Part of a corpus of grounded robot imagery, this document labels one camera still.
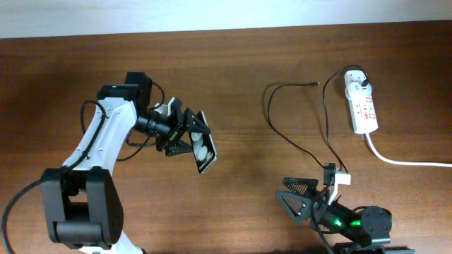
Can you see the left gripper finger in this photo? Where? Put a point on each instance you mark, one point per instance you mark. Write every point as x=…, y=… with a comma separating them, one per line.
x=193, y=124
x=178, y=148

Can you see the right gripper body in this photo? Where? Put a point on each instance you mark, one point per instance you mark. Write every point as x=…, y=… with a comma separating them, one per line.
x=321, y=207

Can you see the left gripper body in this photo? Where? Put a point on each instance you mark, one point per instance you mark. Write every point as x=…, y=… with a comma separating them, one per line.
x=176, y=125

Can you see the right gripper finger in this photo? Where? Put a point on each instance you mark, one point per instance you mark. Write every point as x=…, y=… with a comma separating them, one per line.
x=297, y=206
x=303, y=187

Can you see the black smartphone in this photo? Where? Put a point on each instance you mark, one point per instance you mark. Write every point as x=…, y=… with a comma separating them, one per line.
x=203, y=146

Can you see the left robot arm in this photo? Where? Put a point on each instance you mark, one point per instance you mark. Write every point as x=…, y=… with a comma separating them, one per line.
x=82, y=208

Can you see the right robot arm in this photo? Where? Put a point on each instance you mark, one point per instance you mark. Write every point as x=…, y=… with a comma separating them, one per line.
x=364, y=229

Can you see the white charger plug adapter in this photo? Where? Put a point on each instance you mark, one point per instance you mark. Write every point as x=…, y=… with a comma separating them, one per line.
x=357, y=84

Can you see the white power strip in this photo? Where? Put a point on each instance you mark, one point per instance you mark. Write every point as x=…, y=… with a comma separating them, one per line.
x=363, y=115

